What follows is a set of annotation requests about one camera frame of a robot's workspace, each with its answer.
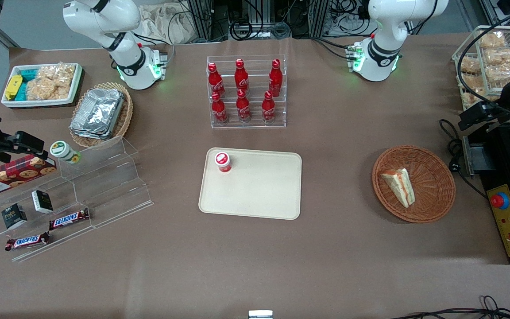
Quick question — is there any triangular sandwich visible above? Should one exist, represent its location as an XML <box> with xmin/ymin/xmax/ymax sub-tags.
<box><xmin>380</xmin><ymin>167</ymin><xmax>416</xmax><ymax>209</ymax></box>

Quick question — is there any white rectangular snack tray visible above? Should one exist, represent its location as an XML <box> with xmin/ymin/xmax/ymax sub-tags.
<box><xmin>1</xmin><ymin>63</ymin><xmax>83</xmax><ymax>108</ymax></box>

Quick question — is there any round brown wicker basket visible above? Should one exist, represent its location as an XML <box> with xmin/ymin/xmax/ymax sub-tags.
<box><xmin>372</xmin><ymin>145</ymin><xmax>456</xmax><ymax>223</ymax></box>

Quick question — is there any oval light wicker basket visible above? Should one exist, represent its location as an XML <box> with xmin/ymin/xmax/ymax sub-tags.
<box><xmin>70</xmin><ymin>82</ymin><xmax>133</xmax><ymax>148</ymax></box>

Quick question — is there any beige plastic tray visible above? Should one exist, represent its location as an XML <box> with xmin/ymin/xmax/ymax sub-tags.
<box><xmin>198</xmin><ymin>148</ymin><xmax>303</xmax><ymax>221</ymax></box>

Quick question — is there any clear bag of fried snacks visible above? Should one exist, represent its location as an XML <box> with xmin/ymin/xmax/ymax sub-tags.
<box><xmin>459</xmin><ymin>73</ymin><xmax>486</xmax><ymax>89</ymax></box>
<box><xmin>478</xmin><ymin>31</ymin><xmax>507</xmax><ymax>49</ymax></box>
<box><xmin>459</xmin><ymin>57</ymin><xmax>481</xmax><ymax>74</ymax></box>
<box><xmin>463</xmin><ymin>86</ymin><xmax>501</xmax><ymax>109</ymax></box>
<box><xmin>485</xmin><ymin>62</ymin><xmax>510</xmax><ymax>85</ymax></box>
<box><xmin>484</xmin><ymin>48</ymin><xmax>510</xmax><ymax>66</ymax></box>

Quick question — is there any red tartan cookie box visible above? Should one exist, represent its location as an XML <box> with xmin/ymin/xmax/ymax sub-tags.
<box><xmin>0</xmin><ymin>155</ymin><xmax>57</xmax><ymax>198</ymax></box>

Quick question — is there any green lid yoghurt cup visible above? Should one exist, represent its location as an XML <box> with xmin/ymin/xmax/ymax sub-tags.
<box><xmin>50</xmin><ymin>140</ymin><xmax>81</xmax><ymax>164</ymax></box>

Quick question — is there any black machine housing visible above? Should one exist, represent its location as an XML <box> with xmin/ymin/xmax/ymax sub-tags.
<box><xmin>462</xmin><ymin>122</ymin><xmax>510</xmax><ymax>265</ymax></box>

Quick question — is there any yellow snack packet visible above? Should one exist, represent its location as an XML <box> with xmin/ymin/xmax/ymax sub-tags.
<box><xmin>5</xmin><ymin>74</ymin><xmax>23</xmax><ymax>101</ymax></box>

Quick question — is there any small black carton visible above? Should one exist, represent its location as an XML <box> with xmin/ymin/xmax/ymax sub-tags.
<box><xmin>31</xmin><ymin>190</ymin><xmax>54</xmax><ymax>214</ymax></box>
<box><xmin>1</xmin><ymin>203</ymin><xmax>28</xmax><ymax>230</ymax></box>

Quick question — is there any clear bag of rice crackers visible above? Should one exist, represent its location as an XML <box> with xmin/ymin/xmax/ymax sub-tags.
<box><xmin>26</xmin><ymin>63</ymin><xmax>76</xmax><ymax>101</ymax></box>

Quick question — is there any stack of foil containers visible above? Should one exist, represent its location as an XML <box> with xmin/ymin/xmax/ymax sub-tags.
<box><xmin>70</xmin><ymin>88</ymin><xmax>125</xmax><ymax>140</ymax></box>

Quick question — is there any snickers chocolate bar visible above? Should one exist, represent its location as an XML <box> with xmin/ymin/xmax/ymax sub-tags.
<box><xmin>5</xmin><ymin>232</ymin><xmax>50</xmax><ymax>252</ymax></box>
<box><xmin>49</xmin><ymin>208</ymin><xmax>90</xmax><ymax>230</ymax></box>

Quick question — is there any clear acrylic stepped shelf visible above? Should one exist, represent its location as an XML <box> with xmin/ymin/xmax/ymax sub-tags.
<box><xmin>0</xmin><ymin>136</ymin><xmax>154</xmax><ymax>263</ymax></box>

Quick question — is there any beige crumpled cloth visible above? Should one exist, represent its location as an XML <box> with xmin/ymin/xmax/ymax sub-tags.
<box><xmin>139</xmin><ymin>4</ymin><xmax>199</xmax><ymax>45</ymax></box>

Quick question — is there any red cola bottle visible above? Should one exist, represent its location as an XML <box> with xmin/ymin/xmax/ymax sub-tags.
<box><xmin>236</xmin><ymin>89</ymin><xmax>251</xmax><ymax>123</ymax></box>
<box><xmin>235</xmin><ymin>59</ymin><xmax>249</xmax><ymax>93</ymax></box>
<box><xmin>262</xmin><ymin>91</ymin><xmax>276</xmax><ymax>123</ymax></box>
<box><xmin>269</xmin><ymin>59</ymin><xmax>283</xmax><ymax>97</ymax></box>
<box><xmin>211</xmin><ymin>92</ymin><xmax>228</xmax><ymax>124</ymax></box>
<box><xmin>208</xmin><ymin>62</ymin><xmax>226</xmax><ymax>98</ymax></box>

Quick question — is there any red lid yoghurt cup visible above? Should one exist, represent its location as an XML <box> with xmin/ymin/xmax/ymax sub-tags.
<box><xmin>214</xmin><ymin>152</ymin><xmax>232</xmax><ymax>174</ymax></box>

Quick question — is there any clear acrylic bottle rack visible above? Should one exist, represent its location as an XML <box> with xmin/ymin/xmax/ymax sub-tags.
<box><xmin>207</xmin><ymin>55</ymin><xmax>287</xmax><ymax>129</ymax></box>

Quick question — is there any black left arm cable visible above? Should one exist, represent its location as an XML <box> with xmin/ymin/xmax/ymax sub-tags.
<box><xmin>457</xmin><ymin>2</ymin><xmax>510</xmax><ymax>117</ymax></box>

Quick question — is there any black power cable with plug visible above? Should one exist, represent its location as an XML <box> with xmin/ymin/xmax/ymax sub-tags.
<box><xmin>439</xmin><ymin>119</ymin><xmax>488</xmax><ymax>198</ymax></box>

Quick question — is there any black cable bundle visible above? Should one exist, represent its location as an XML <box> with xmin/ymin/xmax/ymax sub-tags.
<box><xmin>230</xmin><ymin>0</ymin><xmax>292</xmax><ymax>41</ymax></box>
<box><xmin>324</xmin><ymin>0</ymin><xmax>371</xmax><ymax>38</ymax></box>

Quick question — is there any black cable on floor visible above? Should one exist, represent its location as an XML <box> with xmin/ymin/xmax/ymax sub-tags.
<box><xmin>390</xmin><ymin>295</ymin><xmax>510</xmax><ymax>319</ymax></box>

